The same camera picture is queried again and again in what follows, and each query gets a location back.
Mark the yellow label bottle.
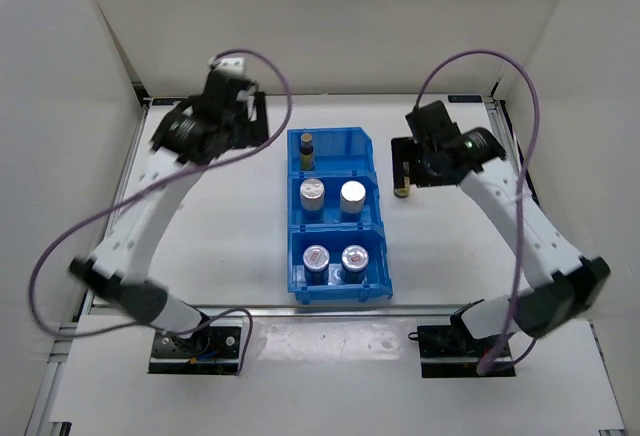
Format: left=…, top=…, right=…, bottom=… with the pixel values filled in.
left=299, top=132, right=315, bottom=171
left=393, top=177, right=411, bottom=199

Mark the white bead jar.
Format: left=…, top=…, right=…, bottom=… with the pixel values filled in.
left=299, top=178, right=325, bottom=220
left=340, top=180, right=366, bottom=221

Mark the sauce jar white lid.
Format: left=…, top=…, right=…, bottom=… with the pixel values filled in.
left=341, top=245, right=369, bottom=284
left=302, top=245, right=330, bottom=285

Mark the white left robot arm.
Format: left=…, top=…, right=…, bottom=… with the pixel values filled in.
left=69, top=58, right=269, bottom=356

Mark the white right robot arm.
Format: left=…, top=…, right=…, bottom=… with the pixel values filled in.
left=391, top=100, right=611, bottom=356

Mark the blue three-compartment plastic bin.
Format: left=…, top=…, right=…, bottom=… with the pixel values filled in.
left=287, top=127, right=393, bottom=304

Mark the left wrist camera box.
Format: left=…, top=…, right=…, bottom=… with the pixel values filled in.
left=208, top=57, right=245, bottom=77

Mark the right side aluminium rail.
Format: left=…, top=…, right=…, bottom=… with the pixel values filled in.
left=487, top=98, right=574, bottom=317

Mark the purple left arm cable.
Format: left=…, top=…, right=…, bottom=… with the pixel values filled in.
left=28, top=48, right=294, bottom=340

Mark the left side aluminium rail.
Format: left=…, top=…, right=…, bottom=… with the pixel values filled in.
left=72, top=97, right=152, bottom=323

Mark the aluminium table edge rail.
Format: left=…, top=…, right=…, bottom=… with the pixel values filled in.
left=79, top=303, right=571, bottom=318

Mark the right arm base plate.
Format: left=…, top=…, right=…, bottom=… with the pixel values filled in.
left=408, top=325, right=499, bottom=379

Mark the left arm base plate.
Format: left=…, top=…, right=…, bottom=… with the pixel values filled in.
left=147, top=318, right=248, bottom=376

